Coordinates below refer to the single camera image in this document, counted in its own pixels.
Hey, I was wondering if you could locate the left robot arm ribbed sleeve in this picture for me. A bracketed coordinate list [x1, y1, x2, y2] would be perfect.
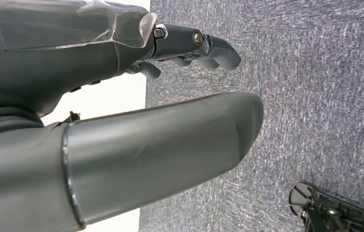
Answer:
[0, 107, 44, 139]

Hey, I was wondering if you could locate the black stand foot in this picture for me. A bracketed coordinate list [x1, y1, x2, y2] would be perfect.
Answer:
[288, 182, 364, 232]

